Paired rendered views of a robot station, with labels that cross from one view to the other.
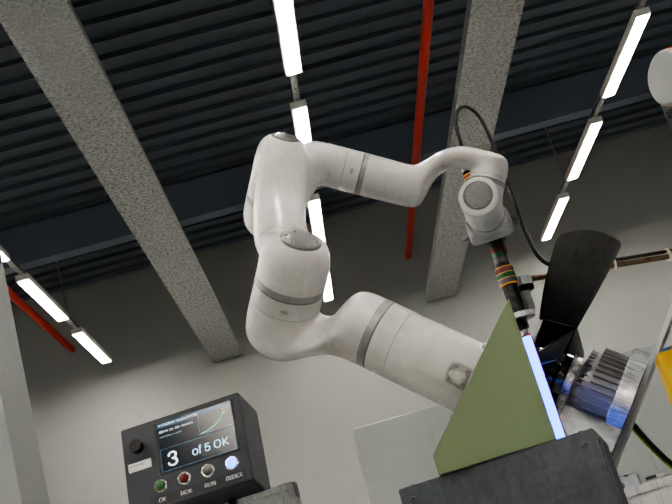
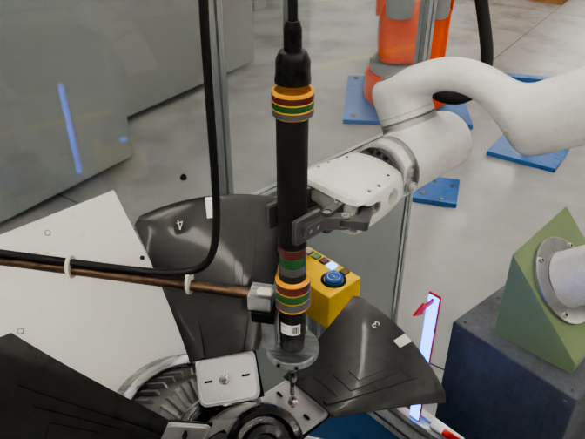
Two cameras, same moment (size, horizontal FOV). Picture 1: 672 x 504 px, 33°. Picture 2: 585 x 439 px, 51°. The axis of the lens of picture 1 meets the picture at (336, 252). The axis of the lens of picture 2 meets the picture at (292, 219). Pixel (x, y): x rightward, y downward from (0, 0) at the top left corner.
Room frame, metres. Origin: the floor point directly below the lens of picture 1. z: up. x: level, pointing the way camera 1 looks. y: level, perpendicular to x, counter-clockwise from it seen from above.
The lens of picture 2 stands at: (3.00, 0.00, 1.89)
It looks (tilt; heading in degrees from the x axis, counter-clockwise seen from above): 33 degrees down; 218
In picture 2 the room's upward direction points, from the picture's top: straight up
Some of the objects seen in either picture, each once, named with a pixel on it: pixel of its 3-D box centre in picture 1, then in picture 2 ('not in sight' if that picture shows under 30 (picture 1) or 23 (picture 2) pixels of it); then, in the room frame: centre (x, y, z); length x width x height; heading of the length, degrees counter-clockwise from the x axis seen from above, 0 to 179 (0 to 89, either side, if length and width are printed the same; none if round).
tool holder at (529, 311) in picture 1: (517, 298); (285, 322); (2.55, -0.37, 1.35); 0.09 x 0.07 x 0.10; 116
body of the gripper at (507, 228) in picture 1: (488, 222); (354, 186); (2.43, -0.34, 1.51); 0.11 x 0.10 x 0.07; 172
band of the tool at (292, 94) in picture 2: not in sight; (292, 103); (2.54, -0.36, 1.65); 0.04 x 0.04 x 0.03
